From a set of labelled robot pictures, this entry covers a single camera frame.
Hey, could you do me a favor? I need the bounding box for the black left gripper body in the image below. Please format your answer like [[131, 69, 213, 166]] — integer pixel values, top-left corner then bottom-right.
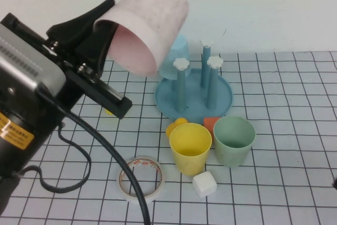
[[0, 13, 133, 120]]

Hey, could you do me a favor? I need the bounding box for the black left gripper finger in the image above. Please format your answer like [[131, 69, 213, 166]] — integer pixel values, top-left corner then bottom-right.
[[46, 0, 116, 50], [75, 24, 117, 78]]

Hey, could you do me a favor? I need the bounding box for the pink plastic cup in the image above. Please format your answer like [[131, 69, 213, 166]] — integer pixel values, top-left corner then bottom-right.
[[93, 0, 190, 77]]

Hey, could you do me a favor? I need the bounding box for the light blue plastic cup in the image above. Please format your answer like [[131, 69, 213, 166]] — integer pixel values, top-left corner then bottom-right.
[[158, 34, 191, 81]]

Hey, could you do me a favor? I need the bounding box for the green plastic cup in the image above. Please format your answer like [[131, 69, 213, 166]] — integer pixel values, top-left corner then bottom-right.
[[212, 116, 256, 168]]

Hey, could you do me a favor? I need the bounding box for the blue cup stand with pegs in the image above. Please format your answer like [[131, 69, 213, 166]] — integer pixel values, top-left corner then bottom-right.
[[154, 39, 234, 122]]

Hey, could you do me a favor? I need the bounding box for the yellow plastic cup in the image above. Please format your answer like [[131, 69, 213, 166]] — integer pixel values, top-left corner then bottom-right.
[[168, 122, 213, 175]]

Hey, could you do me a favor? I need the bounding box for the white grid tablecloth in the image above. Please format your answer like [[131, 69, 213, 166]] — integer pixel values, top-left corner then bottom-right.
[[0, 51, 337, 225]]

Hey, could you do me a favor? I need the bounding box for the small orange-yellow toy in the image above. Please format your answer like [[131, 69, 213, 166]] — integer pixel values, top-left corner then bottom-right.
[[165, 118, 186, 139]]

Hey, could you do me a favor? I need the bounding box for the white tape roll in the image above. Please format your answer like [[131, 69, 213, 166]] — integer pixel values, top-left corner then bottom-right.
[[117, 155, 166, 204]]

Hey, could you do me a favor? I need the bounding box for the white foam cube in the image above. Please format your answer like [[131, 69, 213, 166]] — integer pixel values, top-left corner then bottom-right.
[[192, 171, 218, 198]]

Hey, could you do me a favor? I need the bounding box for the orange foam cube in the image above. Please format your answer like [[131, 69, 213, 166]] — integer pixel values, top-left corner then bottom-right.
[[203, 116, 221, 133]]

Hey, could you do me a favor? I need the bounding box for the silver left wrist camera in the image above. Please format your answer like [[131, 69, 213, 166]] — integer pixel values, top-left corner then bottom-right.
[[0, 23, 67, 96]]

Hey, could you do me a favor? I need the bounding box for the thick black cable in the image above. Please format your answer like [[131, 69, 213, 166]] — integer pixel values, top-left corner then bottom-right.
[[36, 87, 152, 225]]

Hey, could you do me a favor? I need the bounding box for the thin black cable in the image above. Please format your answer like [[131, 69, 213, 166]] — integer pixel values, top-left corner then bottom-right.
[[15, 122, 92, 191]]

